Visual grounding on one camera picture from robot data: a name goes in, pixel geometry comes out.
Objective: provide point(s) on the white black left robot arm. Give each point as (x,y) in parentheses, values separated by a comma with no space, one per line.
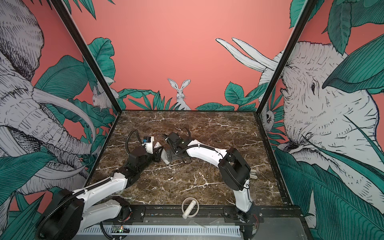
(72,211)

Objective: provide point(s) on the white remote control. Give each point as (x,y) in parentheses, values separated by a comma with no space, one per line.
(165,158)

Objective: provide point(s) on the black corner frame post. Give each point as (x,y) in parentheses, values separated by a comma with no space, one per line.
(66,18)
(298,29)

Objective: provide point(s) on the white slotted cable duct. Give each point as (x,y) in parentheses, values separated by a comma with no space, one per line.
(193,230)

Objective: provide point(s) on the black right corner frame post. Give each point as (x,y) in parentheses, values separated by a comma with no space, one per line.
(298,29)

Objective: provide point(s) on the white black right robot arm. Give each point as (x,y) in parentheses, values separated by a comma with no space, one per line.
(234,169)

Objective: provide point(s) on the black left corner frame post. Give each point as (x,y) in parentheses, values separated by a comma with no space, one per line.
(66,18)

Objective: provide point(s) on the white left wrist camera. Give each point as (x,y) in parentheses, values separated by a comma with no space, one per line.
(148,144)

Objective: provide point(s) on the small green circuit board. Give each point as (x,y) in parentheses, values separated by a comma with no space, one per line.
(120,229)

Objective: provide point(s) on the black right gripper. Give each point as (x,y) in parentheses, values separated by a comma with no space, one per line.
(174,150)

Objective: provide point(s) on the white remote battery cover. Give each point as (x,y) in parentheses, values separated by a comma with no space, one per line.
(253,174)

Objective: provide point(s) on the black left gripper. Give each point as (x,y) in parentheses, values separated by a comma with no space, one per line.
(156,156)

